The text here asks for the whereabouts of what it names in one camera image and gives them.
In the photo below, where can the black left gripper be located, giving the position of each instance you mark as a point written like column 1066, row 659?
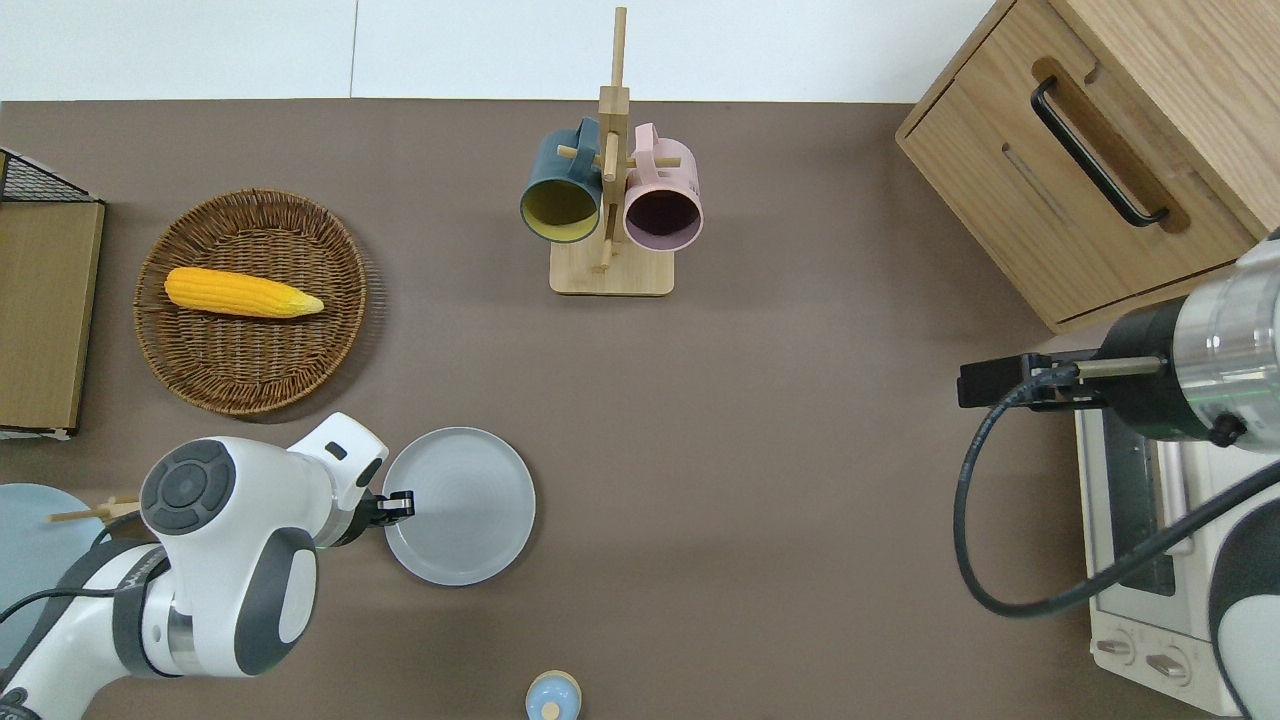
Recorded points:
column 370, row 512

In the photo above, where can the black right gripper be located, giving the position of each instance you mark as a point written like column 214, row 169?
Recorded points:
column 1055, row 372

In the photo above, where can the gray round plate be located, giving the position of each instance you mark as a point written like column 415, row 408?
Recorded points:
column 465, row 510

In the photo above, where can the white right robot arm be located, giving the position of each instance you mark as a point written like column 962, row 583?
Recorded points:
column 1240, row 340

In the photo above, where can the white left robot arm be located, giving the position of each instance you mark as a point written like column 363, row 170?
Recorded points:
column 230, row 560

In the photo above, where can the light blue plate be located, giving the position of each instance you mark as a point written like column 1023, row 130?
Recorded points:
column 40, row 550

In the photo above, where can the brown wicker basket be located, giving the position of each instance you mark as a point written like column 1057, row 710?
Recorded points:
column 250, row 360

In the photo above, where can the wooden drawer cabinet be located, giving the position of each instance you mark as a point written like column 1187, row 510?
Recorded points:
column 1000, row 170

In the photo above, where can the brown table mat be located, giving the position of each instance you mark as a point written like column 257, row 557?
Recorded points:
column 760, row 450

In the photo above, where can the small blue round container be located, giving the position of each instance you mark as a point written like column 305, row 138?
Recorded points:
column 550, row 700

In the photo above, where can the yellow corn cob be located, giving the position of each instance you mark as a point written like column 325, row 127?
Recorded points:
column 230, row 292

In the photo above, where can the white toaster oven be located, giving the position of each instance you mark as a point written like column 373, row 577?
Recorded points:
column 1130, row 620

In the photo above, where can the white oven knob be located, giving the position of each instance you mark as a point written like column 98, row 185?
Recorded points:
column 1168, row 666
column 1115, row 648

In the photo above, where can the wooden mug tree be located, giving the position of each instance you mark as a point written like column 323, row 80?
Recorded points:
column 610, row 275

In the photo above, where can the thin wooden stick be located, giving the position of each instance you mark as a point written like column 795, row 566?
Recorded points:
column 80, row 513

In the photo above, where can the teal mug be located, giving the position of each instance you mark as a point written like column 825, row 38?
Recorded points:
column 560, row 205

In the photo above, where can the pink mug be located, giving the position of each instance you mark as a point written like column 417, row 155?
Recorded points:
column 670, row 170

